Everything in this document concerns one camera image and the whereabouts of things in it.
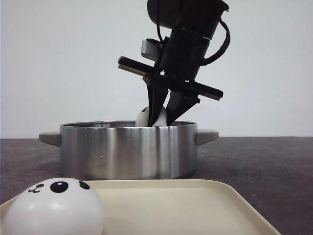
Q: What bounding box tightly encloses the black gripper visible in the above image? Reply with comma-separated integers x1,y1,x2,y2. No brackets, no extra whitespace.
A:
118,29,223,126

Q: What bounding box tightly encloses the panda bun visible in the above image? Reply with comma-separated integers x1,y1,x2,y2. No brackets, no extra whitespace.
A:
135,106,167,127
2,178,105,235

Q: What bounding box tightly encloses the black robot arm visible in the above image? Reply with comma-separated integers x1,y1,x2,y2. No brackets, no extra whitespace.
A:
118,0,230,126

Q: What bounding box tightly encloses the stainless steel steamer pot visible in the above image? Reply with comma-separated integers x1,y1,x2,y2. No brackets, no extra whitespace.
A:
39,121,219,180

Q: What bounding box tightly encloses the cream plastic tray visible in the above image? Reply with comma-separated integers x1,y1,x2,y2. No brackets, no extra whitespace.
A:
0,180,277,235

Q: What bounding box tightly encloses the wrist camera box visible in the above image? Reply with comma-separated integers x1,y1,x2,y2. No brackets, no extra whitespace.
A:
141,37,169,62

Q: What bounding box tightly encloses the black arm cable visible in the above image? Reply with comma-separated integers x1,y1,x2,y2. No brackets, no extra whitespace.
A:
156,8,231,67

